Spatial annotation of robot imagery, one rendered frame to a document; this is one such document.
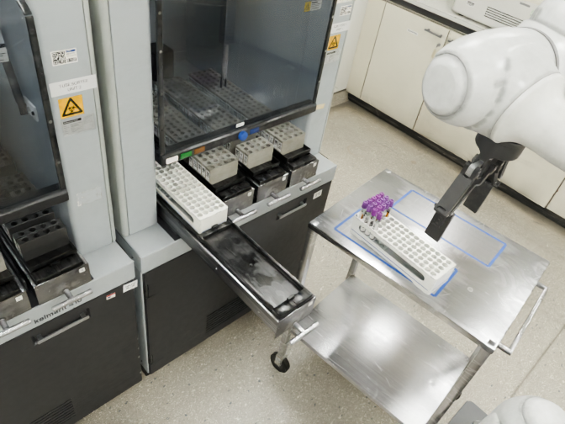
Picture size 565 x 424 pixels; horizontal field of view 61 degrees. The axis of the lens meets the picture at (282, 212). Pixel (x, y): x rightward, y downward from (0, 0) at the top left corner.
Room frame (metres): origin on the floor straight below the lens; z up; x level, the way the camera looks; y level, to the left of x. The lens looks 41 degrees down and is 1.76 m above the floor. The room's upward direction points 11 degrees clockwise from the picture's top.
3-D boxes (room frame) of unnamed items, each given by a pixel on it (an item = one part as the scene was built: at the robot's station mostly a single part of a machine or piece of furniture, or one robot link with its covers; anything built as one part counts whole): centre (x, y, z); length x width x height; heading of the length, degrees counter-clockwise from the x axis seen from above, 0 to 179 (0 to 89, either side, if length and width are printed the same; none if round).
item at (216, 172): (1.21, 0.21, 0.85); 0.12 x 0.02 x 0.06; 141
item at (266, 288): (0.97, 0.16, 0.78); 0.73 x 0.14 x 0.09; 50
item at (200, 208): (1.08, 0.30, 0.83); 0.30 x 0.10 x 0.06; 50
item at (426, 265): (1.01, -0.35, 0.85); 0.30 x 0.10 x 0.06; 48
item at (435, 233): (0.66, -0.28, 1.24); 0.03 x 0.01 x 0.07; 50
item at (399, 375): (1.10, -0.46, 0.41); 0.67 x 0.46 x 0.82; 56
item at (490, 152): (0.71, -0.32, 1.37); 0.08 x 0.07 x 0.09; 140
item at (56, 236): (0.78, 0.57, 0.85); 0.12 x 0.02 x 0.06; 140
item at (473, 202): (0.77, -0.36, 1.24); 0.03 x 0.01 x 0.07; 50
